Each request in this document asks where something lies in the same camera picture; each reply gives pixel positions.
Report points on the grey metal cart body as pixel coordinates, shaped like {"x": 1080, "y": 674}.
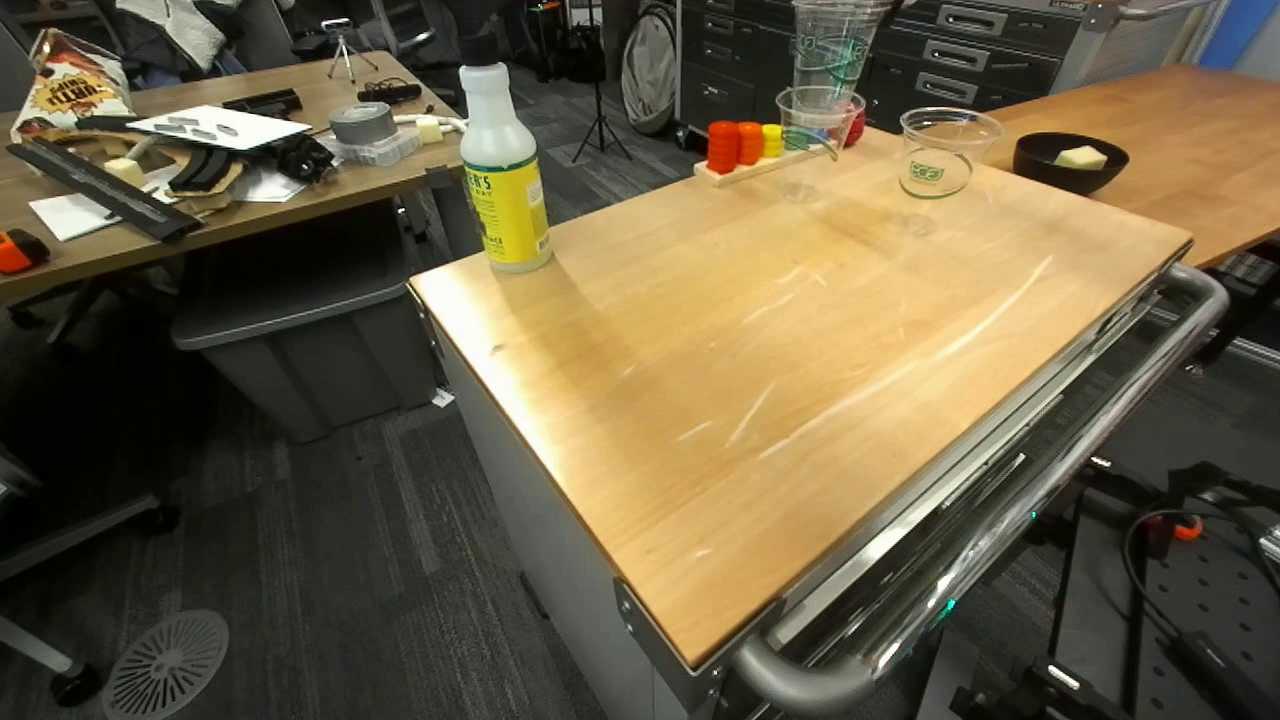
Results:
{"x": 562, "y": 534}

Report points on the white bottle yellow label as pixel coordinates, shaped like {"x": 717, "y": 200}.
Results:
{"x": 505, "y": 184}

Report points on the black tripod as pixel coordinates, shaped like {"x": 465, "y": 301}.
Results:
{"x": 601, "y": 94}

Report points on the white round fan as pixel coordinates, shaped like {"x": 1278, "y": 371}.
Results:
{"x": 651, "y": 64}

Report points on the dark drawer cabinet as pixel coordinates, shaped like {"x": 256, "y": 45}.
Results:
{"x": 744, "y": 52}

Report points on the grey under-desk cabinet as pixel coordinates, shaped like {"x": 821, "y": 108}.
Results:
{"x": 306, "y": 344}

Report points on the grey tape roll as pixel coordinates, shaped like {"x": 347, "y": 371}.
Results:
{"x": 360, "y": 126}

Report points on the wooden office desk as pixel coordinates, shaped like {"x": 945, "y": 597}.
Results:
{"x": 322, "y": 184}

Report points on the black remote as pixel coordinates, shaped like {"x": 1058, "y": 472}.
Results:
{"x": 390, "y": 89}

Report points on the black pouch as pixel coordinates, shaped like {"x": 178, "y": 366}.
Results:
{"x": 301, "y": 158}

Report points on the black bowl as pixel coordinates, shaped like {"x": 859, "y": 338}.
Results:
{"x": 1043, "y": 166}

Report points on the flat black device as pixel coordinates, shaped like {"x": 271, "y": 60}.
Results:
{"x": 262, "y": 101}

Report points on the white printed paper sheet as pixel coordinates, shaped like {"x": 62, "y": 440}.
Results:
{"x": 221, "y": 126}

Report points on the pale yellow block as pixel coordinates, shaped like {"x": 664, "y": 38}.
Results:
{"x": 1080, "y": 158}

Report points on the long black bar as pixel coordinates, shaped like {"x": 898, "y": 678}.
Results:
{"x": 104, "y": 190}

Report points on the round floor grille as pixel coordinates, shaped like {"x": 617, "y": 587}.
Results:
{"x": 167, "y": 662}

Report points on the white jacket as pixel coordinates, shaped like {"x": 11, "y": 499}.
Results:
{"x": 172, "y": 27}

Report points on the small white paper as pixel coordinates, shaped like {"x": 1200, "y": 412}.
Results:
{"x": 72, "y": 215}

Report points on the office chair base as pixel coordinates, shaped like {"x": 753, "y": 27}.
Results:
{"x": 80, "y": 534}

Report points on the black breadboard plate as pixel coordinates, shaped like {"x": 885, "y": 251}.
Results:
{"x": 1206, "y": 625}

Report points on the small orange object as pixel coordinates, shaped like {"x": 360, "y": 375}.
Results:
{"x": 19, "y": 251}

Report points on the orange chip bag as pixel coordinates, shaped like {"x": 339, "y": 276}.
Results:
{"x": 65, "y": 89}

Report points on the blue panel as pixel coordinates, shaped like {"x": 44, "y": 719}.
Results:
{"x": 1241, "y": 35}

